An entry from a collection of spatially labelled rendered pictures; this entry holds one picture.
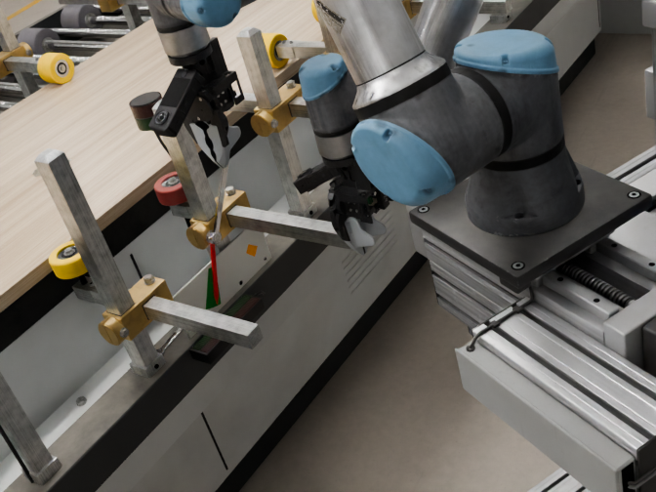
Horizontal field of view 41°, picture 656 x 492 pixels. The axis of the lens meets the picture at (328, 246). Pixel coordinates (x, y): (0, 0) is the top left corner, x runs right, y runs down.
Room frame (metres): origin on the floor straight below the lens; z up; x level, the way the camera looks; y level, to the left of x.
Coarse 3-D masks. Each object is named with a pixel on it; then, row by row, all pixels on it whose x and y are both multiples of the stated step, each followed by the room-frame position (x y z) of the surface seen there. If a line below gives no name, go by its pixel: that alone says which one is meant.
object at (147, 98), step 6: (138, 96) 1.52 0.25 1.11; (144, 96) 1.51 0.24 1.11; (150, 96) 1.50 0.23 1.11; (156, 96) 1.49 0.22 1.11; (132, 102) 1.50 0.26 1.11; (138, 102) 1.49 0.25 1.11; (144, 102) 1.48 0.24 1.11; (150, 102) 1.48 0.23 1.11; (162, 138) 1.47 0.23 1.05; (162, 144) 1.50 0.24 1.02
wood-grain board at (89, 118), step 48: (288, 0) 2.46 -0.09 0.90; (144, 48) 2.41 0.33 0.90; (48, 96) 2.26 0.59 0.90; (96, 96) 2.16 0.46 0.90; (0, 144) 2.03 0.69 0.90; (48, 144) 1.94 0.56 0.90; (96, 144) 1.86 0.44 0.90; (144, 144) 1.79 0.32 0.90; (0, 192) 1.76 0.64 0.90; (48, 192) 1.69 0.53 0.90; (96, 192) 1.63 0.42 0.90; (144, 192) 1.61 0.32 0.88; (0, 240) 1.55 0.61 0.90; (48, 240) 1.49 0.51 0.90; (0, 288) 1.37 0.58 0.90
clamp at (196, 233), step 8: (240, 192) 1.51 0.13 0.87; (216, 200) 1.51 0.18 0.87; (224, 200) 1.50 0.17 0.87; (232, 200) 1.49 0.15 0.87; (240, 200) 1.50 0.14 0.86; (224, 208) 1.47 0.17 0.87; (224, 216) 1.46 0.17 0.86; (192, 224) 1.46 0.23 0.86; (200, 224) 1.44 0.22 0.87; (208, 224) 1.43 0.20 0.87; (224, 224) 1.46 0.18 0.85; (192, 232) 1.44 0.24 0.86; (200, 232) 1.42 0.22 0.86; (224, 232) 1.45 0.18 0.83; (192, 240) 1.44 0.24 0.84; (200, 240) 1.43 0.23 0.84; (200, 248) 1.43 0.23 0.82
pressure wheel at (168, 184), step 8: (168, 176) 1.60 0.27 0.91; (176, 176) 1.59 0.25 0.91; (160, 184) 1.57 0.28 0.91; (168, 184) 1.57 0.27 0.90; (176, 184) 1.55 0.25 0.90; (160, 192) 1.54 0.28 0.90; (168, 192) 1.53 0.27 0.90; (176, 192) 1.53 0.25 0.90; (160, 200) 1.55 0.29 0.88; (168, 200) 1.54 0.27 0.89; (176, 200) 1.53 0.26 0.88; (184, 200) 1.53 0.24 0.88
